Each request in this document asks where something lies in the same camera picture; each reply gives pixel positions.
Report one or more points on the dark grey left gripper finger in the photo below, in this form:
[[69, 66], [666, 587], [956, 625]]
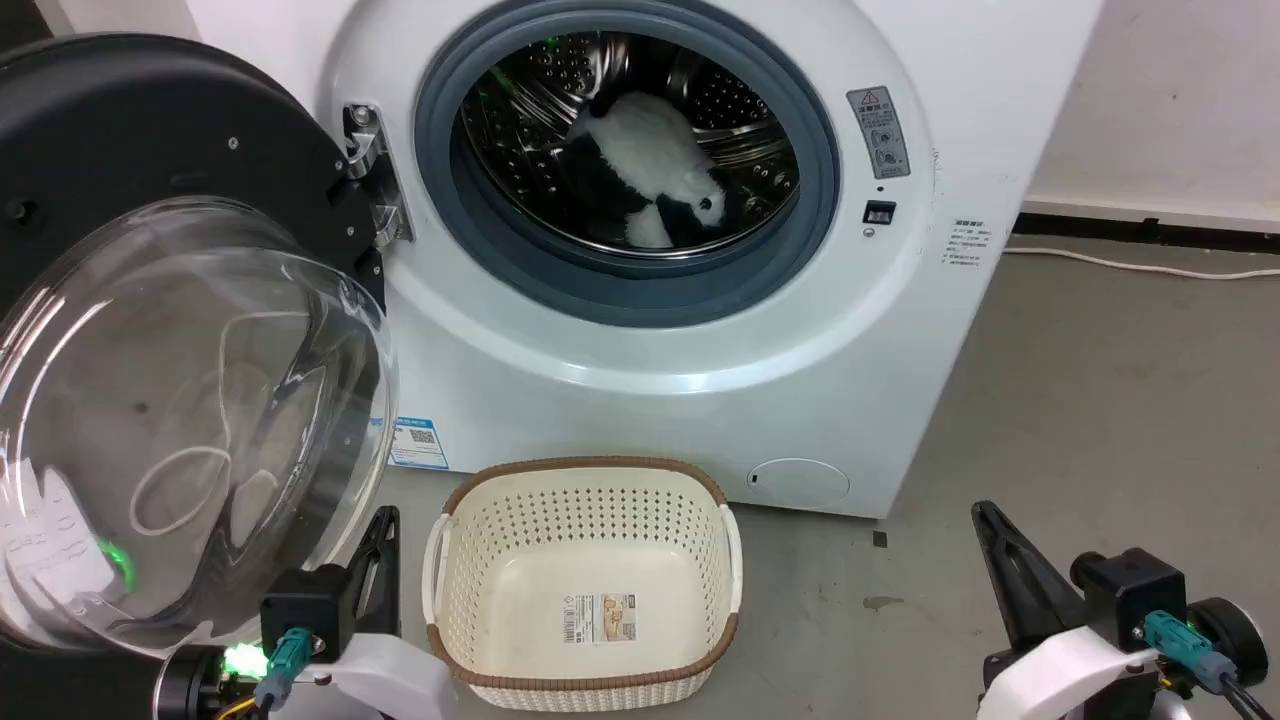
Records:
[[378, 580]]

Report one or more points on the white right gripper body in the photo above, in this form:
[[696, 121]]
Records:
[[1070, 675]]

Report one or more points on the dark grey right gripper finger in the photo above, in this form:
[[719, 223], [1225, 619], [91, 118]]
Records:
[[1030, 590]]

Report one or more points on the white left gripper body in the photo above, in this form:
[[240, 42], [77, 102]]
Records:
[[390, 680]]

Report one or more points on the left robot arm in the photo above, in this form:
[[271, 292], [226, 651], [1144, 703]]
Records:
[[190, 690]]

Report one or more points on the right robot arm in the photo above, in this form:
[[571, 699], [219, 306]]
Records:
[[1235, 635]]

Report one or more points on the white front-load washing machine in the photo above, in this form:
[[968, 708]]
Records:
[[600, 400]]

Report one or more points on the metal door hinge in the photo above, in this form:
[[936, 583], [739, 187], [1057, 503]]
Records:
[[386, 206]]

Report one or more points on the black door latch slot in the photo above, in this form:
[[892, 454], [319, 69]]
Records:
[[880, 212]]

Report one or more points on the black round glass washer door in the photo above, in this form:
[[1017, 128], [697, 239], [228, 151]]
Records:
[[120, 130]]

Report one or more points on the blue QR code sticker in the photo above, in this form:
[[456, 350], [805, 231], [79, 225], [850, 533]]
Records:
[[417, 443]]

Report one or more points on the cream plastic laundry basket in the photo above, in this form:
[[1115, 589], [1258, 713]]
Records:
[[520, 610]]

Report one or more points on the product label sticker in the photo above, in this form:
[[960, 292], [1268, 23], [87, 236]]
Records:
[[600, 618]]

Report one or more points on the round white filter cover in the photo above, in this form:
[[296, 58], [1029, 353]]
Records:
[[800, 482]]

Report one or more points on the small printed text label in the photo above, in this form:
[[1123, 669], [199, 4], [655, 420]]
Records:
[[968, 243]]

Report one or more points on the black baseboard strip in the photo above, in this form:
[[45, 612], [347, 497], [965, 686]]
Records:
[[1150, 231]]

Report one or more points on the grey warning sticker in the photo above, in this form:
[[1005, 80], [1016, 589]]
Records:
[[879, 132]]

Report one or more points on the perforated steel washer drum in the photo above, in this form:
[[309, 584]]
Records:
[[530, 110]]

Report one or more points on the black and white panda plush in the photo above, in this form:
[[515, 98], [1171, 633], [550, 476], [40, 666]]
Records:
[[650, 150]]

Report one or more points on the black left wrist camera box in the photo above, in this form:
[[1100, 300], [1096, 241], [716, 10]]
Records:
[[310, 605]]

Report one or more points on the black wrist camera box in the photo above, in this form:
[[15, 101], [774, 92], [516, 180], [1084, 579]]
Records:
[[1130, 590], [310, 605]]

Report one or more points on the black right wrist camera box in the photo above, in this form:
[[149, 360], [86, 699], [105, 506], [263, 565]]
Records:
[[1130, 590]]

